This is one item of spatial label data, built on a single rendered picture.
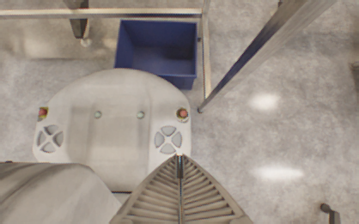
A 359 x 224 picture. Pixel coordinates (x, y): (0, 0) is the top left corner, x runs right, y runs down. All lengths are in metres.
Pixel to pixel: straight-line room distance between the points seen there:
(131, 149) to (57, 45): 0.97
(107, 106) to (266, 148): 0.88
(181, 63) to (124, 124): 0.56
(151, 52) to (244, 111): 0.71
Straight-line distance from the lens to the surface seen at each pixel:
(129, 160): 0.54
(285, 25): 0.22
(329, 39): 1.51
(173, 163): 0.17
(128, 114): 0.54
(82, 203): 0.22
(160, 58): 0.94
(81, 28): 1.13
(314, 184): 1.18
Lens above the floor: 0.80
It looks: 81 degrees down
